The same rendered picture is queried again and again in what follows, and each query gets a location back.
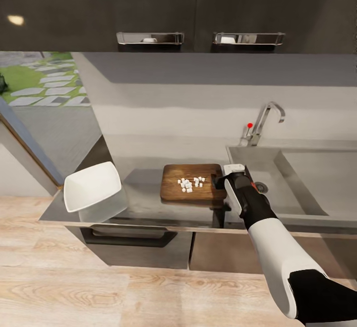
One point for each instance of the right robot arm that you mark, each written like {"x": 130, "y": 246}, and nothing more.
{"x": 299, "y": 286}

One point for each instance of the parer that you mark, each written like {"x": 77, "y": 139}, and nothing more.
{"x": 248, "y": 174}

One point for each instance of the dishwasher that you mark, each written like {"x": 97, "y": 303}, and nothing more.
{"x": 136, "y": 247}

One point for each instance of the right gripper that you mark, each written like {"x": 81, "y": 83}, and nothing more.
{"x": 220, "y": 182}

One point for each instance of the bowl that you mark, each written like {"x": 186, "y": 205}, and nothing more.
{"x": 91, "y": 186}

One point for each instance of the cutting board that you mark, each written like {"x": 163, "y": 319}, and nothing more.
{"x": 173, "y": 176}

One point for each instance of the cabinet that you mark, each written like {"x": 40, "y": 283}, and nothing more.
{"x": 180, "y": 26}

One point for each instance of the fixed window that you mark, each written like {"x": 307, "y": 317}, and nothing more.
{"x": 45, "y": 107}

